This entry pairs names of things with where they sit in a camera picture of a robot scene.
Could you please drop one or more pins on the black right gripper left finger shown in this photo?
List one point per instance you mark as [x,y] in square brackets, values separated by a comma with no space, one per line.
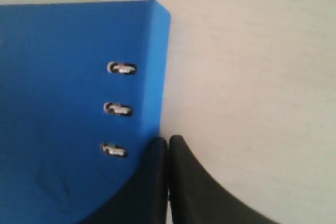
[143,198]

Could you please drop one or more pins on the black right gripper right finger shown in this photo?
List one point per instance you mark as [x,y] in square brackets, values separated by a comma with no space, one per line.
[196,197]

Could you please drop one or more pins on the blue ring binder notebook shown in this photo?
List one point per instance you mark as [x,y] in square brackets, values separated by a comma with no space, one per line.
[81,97]

